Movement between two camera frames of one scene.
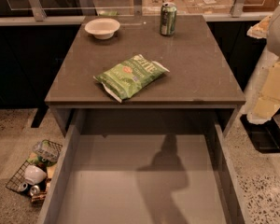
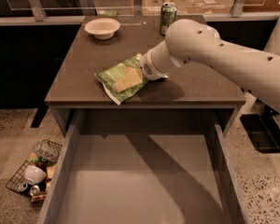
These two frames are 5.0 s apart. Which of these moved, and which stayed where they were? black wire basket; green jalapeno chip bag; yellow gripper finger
Moved: yellow gripper finger
Stayed: green jalapeno chip bag; black wire basket
